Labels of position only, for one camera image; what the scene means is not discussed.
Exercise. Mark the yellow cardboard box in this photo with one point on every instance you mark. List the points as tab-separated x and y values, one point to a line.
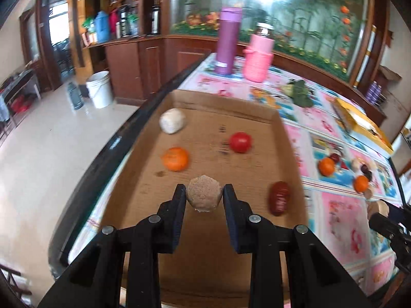
362	122

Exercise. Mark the purple spray can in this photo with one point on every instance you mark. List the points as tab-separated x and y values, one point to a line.
378	96
371	91

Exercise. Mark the black bench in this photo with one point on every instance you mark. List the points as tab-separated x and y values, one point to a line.
17	81

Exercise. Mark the green plastic bag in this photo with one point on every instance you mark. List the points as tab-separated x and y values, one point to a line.
90	27

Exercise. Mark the brown cardboard tray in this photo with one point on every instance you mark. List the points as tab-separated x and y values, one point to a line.
199	154

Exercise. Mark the floral glass panel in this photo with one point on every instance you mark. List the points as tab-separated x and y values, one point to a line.
289	12

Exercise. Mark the wooden chair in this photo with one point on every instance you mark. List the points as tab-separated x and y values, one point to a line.
9	279

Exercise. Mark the brown cardboard piece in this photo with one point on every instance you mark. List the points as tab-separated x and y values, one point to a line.
389	74

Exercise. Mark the blue thermos jug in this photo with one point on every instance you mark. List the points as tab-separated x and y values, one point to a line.
102	27

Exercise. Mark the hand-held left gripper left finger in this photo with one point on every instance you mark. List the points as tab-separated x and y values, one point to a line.
178	218

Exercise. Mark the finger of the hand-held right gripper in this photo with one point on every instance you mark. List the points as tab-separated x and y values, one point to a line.
382	224
399	212

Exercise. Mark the green leafy vegetable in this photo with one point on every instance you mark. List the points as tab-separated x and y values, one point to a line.
300	94

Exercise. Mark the red thermos jug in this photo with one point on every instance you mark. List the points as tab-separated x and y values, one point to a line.
113	22

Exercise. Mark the black steel flask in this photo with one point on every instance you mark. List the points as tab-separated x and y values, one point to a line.
123	21

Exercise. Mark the red tomato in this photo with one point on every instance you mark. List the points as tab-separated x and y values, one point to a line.
240	141

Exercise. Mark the wooden cabinet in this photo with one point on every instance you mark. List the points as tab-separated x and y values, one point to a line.
128	67

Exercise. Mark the white plastic bucket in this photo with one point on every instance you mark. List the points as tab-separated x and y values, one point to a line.
100	89

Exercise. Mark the orange tangerine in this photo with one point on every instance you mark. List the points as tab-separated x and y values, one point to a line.
175	158
327	166
361	183

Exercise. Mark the purple thermos bottle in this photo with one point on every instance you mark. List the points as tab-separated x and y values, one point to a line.
226	38

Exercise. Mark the jar with pink knitted sleeve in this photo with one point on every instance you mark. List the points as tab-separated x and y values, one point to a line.
258	57

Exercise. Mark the dark wrinkled date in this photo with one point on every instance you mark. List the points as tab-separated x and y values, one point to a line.
366	170

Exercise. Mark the clear water jug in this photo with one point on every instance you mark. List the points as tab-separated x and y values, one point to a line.
74	95

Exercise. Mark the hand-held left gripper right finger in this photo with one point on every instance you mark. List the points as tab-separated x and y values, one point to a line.
231	221

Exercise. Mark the red bag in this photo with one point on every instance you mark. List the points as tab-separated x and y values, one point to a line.
21	104

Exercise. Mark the dark purple plum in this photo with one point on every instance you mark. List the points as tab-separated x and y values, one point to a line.
334	158

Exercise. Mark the red jujube date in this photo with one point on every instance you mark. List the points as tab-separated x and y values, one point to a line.
279	198

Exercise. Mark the steel vacuum flask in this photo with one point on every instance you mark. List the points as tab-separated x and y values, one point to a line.
155	19

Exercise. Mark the green white packet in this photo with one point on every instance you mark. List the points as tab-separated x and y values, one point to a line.
133	22

